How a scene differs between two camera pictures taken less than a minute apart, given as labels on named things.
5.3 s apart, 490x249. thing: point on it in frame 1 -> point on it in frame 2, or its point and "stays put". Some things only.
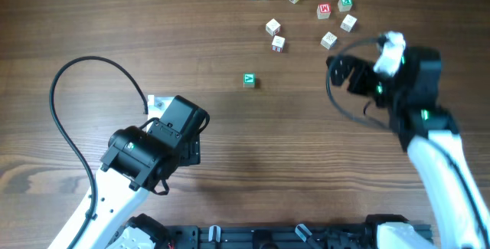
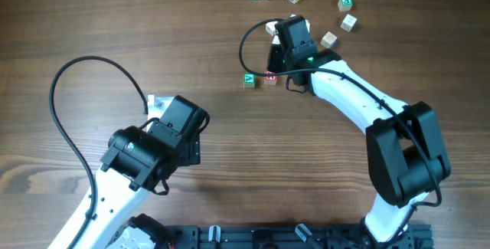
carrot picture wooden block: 272,27 stays put
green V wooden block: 249,80 stays put
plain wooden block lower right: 328,40 stays put
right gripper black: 364,69 -> 273,64
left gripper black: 193,149 stays put
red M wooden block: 323,11 -> 269,80
